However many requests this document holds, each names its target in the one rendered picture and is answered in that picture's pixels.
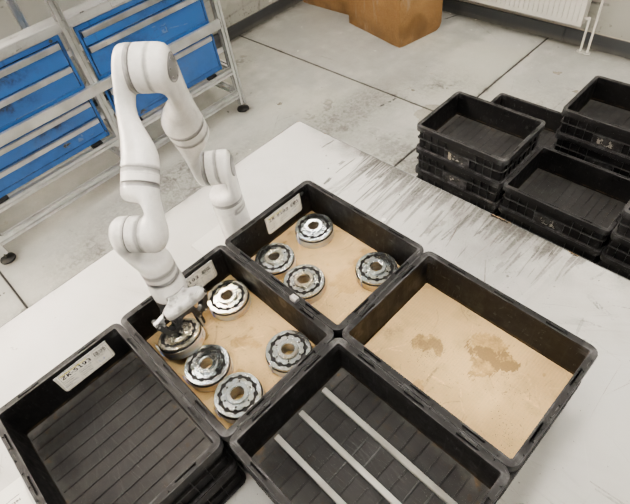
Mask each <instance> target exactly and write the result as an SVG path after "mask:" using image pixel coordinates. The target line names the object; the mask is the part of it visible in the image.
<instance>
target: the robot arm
mask: <svg viewBox="0 0 630 504"><path fill-rule="evenodd" d="M111 74H112V83H113V92H114V101H115V109H116V116H117V123H118V130H119V138H120V153H121V162H120V195H121V197H122V199H123V200H125V201H128V202H132V203H137V204H140V205H141V207H142V209H143V213H144V215H127V216H119V217H117V218H115V219H114V220H113V221H112V222H111V224H110V226H109V230H108V236H109V241H110V243H111V245H112V247H113V249H114V250H115V251H116V253H117V254H118V255H119V256H120V257H122V258H123V259H124V260H125V261H126V262H127V263H129V264H130V265H131V266H132V267H133V268H135V269H136V270H137V271H139V273H140V275H141V276H142V278H143V280H144V281H145V283H146V285H147V287H148V290H149V292H150V294H151V295H152V297H153V298H154V300H155V302H156V303H157V305H158V307H159V308H160V315H161V316H160V317H159V318H158V319H157V320H156V319H154V320H152V322H151V323H152V325H153V326H154V327H155V328H156V329H157V330H158V331H160V332H162V333H164V334H166V335H168V336H170V337H173V336H174V335H175V334H177V336H179V335H181V334H182V333H183V332H184V331H183V330H182V319H183V318H184V317H185V316H186V315H188V314H190V313H193V315H194V317H195V318H196V320H197V321H198V322H200V324H201V326H202V327H204V326H205V324H204V323H206V321H205V319H204V317H203V315H202V313H203V312H204V311H207V310H208V292H207V291H206V290H205V289H204V288H203V287H202V286H194V287H189V285H188V283H187V281H186V279H185V277H184V275H183V274H182V272H181V271H180V269H179V268H178V266H177V264H176V262H175V261H174V259H173V257H172V255H171V253H170V252H169V251H168V250H167V249H166V248H165V247H166V245H167V243H168V239H169V229H168V224H167V221H166V217H165V214H164V210H163V206H162V201H161V196H160V159H159V154H158V151H157V149H156V146H155V144H154V143H153V141H152V139H151V137H150V136H149V134H148V133H147V131H146V129H145V127H144V126H143V124H142V122H141V120H140V118H139V115H138V112H137V107H136V95H137V94H149V93H161V94H164V95H165V96H166V97H167V98H168V100H167V102H166V104H165V106H164V109H163V111H162V116H161V124H162V128H163V130H164V132H165V133H166V135H167V136H168V137H169V139H170V140H171V141H172V143H173V144H174V145H175V146H176V148H177V149H178V150H179V152H180V153H181V155H182V156H183V158H184V159H185V161H186V163H187V165H188V166H189V168H190V170H191V172H192V174H193V176H194V178H195V179H196V181H197V182H198V183H199V184H200V185H202V186H211V185H214V186H213V187H212V188H211V190H210V192H209V198H210V201H211V204H212V206H213V209H214V211H215V214H216V216H217V219H218V222H219V224H220V227H221V229H222V232H223V235H224V237H225V240H226V239H227V238H228V237H229V236H231V235H232V234H233V233H235V232H236V231H237V230H239V229H240V228H241V227H243V226H244V225H245V224H247V223H248V222H249V221H251V220H250V216H249V213H248V210H247V207H246V204H245V201H244V198H243V195H242V191H241V188H240V184H239V181H238V177H237V174H236V170H235V165H234V160H233V158H232V155H231V153H230V152H229V150H227V149H218V150H210V151H203V149H204V148H205V146H206V144H207V141H208V138H209V128H208V125H207V123H206V121H205V119H204V117H203V115H202V113H201V112H200V110H199V109H198V107H197V105H196V104H195V102H194V100H193V98H192V96H191V94H190V92H189V90H188V88H187V86H186V83H185V81H184V78H183V76H182V73H181V71H180V68H179V66H178V63H177V61H176V59H175V56H174V54H173V53H172V51H171V49H170V48H169V47H168V46H167V45H166V44H165V43H163V42H159V41H143V42H123V43H119V44H117V45H116V46H115V47H114V49H113V52H112V56H111ZM202 151H203V152H202ZM196 303H198V307H197V308H196V307H194V305H195V304H196ZM165 320H169V321H171V323H172V326H171V327H168V326H166V325H165V322H164V321H165Z"/></svg>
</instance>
